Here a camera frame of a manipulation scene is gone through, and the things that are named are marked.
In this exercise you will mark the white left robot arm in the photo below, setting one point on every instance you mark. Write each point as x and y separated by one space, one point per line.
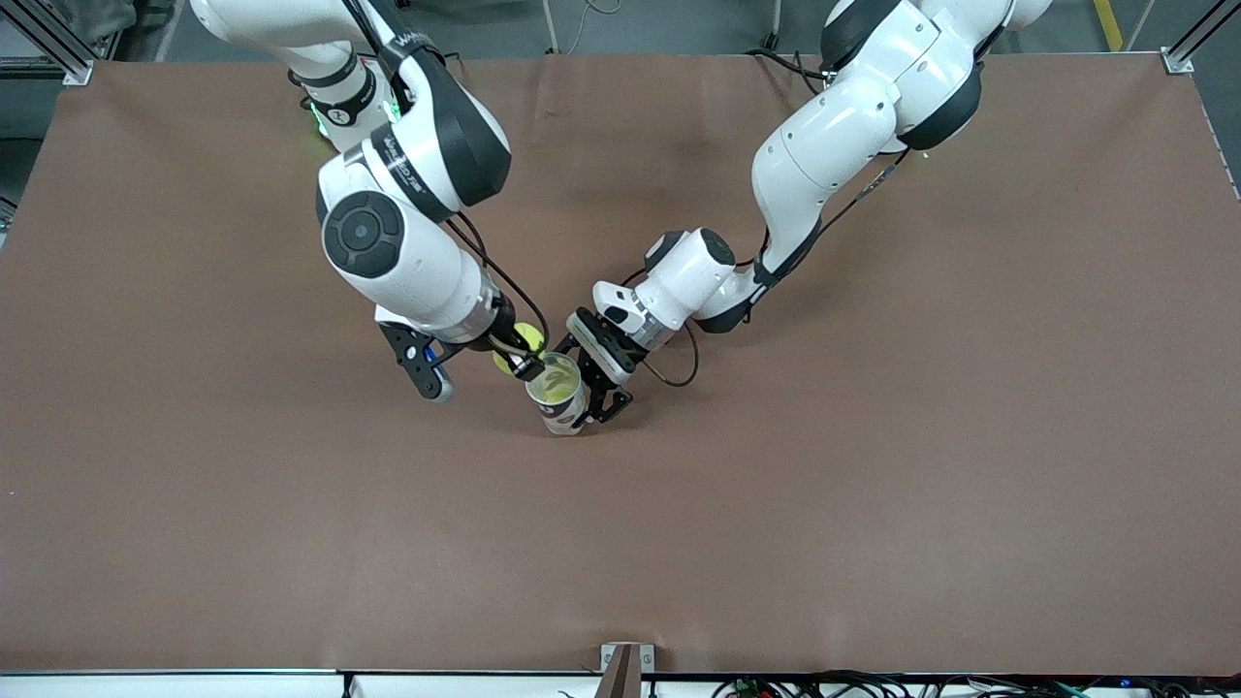
834 145

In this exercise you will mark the grey fabric bundle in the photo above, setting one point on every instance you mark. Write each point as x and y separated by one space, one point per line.
87 17

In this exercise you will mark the white stand leg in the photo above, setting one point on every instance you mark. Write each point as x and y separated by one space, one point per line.
777 24
550 29

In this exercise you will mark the grey camera post bracket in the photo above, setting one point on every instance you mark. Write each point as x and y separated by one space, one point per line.
626 669

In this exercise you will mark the clear plastic tennis ball can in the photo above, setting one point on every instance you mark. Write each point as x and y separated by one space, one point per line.
564 419

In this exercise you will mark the brown table cover sheet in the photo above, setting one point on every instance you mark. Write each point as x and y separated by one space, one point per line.
679 533

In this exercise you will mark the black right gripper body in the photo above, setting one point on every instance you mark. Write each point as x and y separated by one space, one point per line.
503 334

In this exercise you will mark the aluminium frame extrusion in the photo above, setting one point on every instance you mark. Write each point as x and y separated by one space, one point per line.
58 44
1181 60

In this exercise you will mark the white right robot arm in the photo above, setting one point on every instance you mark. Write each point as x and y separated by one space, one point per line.
397 242

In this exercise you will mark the yellow tennis ball black lettering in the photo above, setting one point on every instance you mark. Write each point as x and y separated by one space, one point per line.
555 388

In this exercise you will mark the yellow tennis ball black logo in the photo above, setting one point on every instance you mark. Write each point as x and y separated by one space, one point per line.
531 337

